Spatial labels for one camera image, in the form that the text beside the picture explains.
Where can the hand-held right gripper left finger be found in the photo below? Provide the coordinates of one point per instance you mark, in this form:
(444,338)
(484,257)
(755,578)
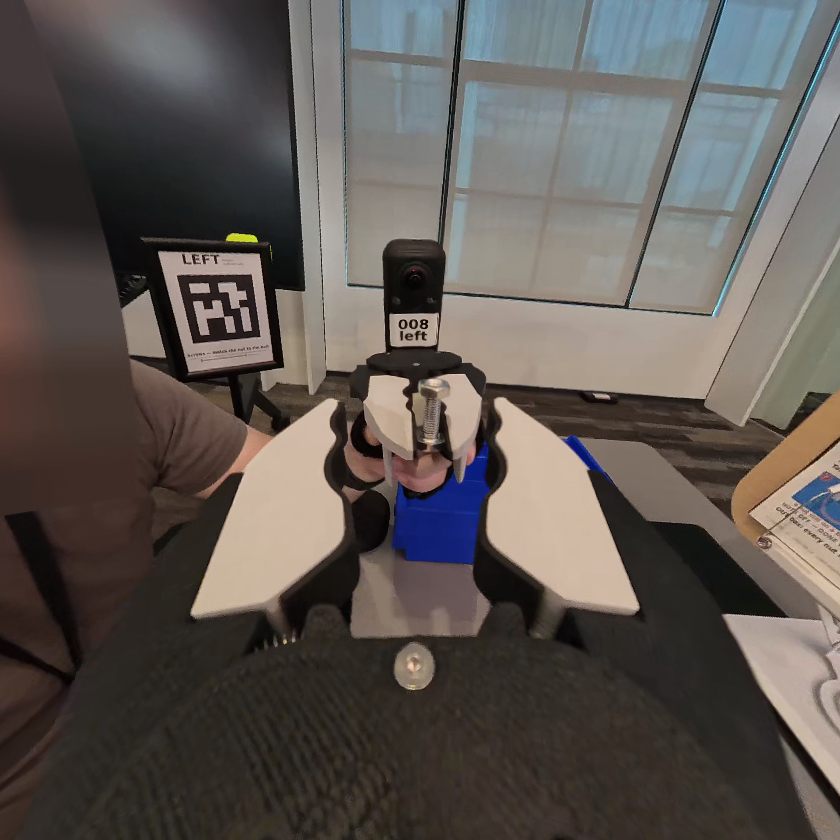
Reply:
(275,525)

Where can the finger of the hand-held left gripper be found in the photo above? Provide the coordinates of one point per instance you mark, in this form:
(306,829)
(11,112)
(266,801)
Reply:
(464,420)
(390,413)

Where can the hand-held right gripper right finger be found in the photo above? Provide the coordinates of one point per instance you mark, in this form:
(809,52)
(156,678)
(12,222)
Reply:
(558,525)

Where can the steel hex bolt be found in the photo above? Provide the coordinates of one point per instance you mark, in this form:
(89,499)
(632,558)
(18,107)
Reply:
(433,420)

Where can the blue plastic bin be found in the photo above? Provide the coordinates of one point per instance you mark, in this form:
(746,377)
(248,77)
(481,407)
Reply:
(433,525)

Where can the person's left forearm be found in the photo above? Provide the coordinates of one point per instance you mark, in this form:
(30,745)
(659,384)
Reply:
(253,446)

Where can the person's left hand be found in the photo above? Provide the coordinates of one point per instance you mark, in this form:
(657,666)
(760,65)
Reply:
(420,476)

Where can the black sign stand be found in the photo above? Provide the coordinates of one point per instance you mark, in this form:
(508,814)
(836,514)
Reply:
(246,400)

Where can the small black floor box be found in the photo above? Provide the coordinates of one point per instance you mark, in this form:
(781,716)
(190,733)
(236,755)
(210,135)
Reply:
(598,396)

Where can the large window with blind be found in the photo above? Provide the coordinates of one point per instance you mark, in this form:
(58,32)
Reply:
(525,164)

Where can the yellow clip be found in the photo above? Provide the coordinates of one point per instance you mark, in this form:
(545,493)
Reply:
(241,238)

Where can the black framed marker sign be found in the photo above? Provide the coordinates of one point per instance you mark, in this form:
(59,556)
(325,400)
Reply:
(216,308)

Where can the wooden instruction board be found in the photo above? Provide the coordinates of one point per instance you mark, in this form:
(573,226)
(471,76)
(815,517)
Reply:
(768,472)

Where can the large black screen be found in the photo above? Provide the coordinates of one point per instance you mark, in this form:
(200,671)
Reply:
(197,131)

